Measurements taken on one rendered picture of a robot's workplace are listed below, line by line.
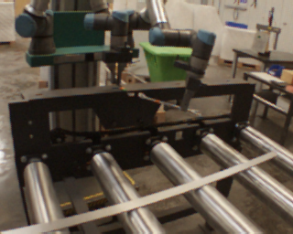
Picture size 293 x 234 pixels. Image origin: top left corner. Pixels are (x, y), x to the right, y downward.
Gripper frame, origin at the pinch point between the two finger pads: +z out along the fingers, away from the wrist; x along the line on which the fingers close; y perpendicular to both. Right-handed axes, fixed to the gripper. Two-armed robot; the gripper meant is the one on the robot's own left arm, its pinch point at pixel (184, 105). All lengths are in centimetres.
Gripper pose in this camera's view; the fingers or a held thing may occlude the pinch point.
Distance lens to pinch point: 115.5
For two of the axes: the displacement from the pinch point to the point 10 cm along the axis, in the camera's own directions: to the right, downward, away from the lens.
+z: -2.6, 9.0, 3.5
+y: 9.6, 2.8, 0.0
